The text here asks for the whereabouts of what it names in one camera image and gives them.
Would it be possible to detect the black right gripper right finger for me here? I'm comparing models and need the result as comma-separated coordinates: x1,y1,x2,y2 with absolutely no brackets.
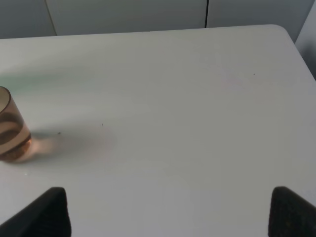
268,187,316,237

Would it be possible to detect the pink transparent plastic cup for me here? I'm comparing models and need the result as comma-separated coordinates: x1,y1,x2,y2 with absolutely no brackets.
0,86,32,162

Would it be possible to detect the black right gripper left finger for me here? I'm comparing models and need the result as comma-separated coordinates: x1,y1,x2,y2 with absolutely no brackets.
0,187,72,237

